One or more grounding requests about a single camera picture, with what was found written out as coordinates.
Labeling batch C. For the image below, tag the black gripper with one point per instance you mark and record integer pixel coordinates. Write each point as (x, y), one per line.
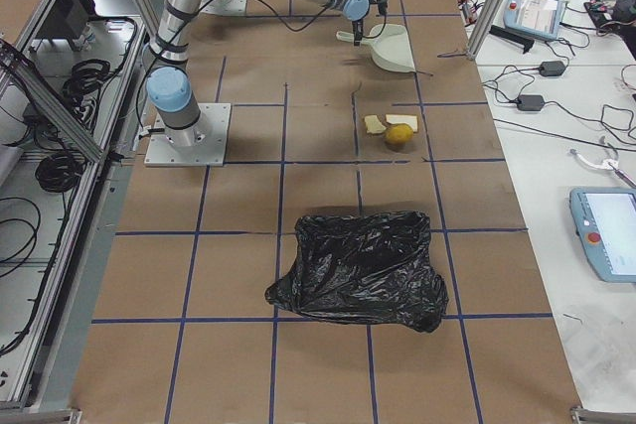
(357, 28)

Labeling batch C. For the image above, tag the black trash bag bin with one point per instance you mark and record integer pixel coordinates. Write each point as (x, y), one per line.
(363, 270)

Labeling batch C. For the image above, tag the toasted bread slice piece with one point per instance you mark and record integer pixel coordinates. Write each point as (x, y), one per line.
(374, 125)

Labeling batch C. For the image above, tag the white bread slice piece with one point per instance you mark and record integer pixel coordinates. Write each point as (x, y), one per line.
(403, 119)

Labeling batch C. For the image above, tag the yellow lemon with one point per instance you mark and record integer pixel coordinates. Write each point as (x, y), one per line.
(398, 134)

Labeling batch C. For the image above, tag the teach pendant tablet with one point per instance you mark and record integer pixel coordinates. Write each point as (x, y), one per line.
(604, 221)
(538, 19)

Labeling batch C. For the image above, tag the black power adapter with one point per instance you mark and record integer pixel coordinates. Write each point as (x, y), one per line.
(551, 68)
(530, 102)

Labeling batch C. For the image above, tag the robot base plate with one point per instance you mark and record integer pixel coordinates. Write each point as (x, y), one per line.
(224, 7)
(203, 144)

